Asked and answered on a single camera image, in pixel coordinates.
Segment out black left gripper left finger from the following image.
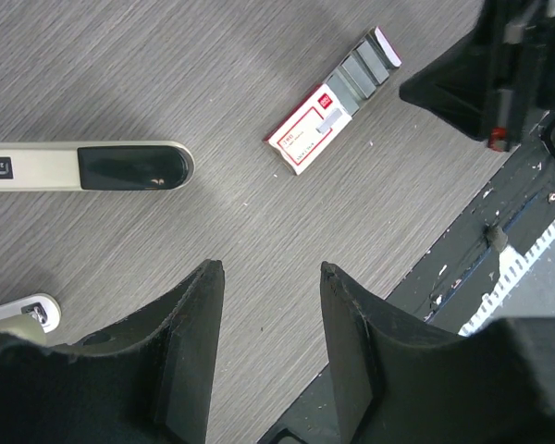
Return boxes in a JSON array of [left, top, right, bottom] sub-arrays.
[[0, 260, 225, 443]]

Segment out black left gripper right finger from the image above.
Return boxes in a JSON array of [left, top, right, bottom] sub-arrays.
[[320, 263, 555, 443]]

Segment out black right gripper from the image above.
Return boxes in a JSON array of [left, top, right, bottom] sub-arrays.
[[399, 1, 555, 151]]

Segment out grey staple strip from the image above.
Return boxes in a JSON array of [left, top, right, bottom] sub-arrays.
[[316, 108, 342, 134]]

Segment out red white staple box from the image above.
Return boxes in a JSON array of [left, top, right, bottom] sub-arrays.
[[264, 26, 402, 176]]

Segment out beige and black stapler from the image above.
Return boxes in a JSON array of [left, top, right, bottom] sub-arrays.
[[0, 141, 195, 344]]

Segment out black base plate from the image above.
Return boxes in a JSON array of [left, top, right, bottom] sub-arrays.
[[263, 113, 555, 443]]

